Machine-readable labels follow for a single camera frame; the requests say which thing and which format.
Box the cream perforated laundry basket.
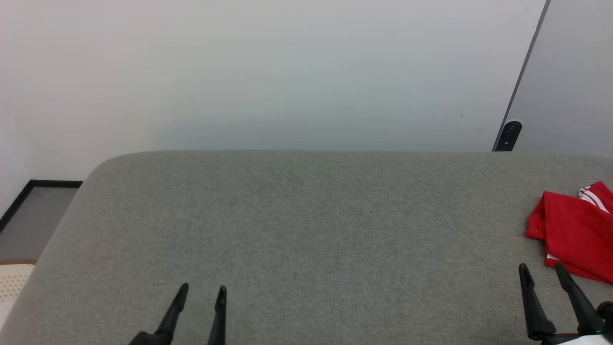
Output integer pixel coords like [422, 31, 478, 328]
[0, 260, 37, 331]

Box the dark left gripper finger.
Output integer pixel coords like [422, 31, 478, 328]
[207, 286, 227, 345]
[154, 283, 189, 345]

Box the black oval door bracket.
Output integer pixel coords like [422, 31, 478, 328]
[492, 120, 522, 152]

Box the black skirting strip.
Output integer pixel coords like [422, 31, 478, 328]
[0, 180, 83, 233]

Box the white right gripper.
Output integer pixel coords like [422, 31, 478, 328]
[519, 263, 613, 345]

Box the grey door panel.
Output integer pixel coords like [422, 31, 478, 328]
[492, 0, 613, 159]

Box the grey fabric sofa seat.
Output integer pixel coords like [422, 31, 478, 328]
[0, 150, 613, 345]

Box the red Bulls basketball jersey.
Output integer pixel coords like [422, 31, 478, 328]
[525, 181, 613, 284]

